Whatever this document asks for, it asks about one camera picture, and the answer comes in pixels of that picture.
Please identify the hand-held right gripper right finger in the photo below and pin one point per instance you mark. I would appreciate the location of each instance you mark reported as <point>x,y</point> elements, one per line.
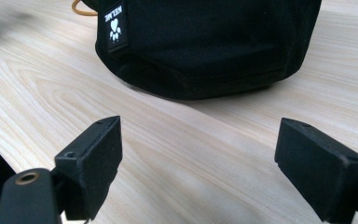
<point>320,168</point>

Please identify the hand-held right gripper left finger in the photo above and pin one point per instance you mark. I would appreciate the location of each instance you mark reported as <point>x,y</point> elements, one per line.
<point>90,168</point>

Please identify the black fabric bag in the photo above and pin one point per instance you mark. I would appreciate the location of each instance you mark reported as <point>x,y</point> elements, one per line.
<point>211,46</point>

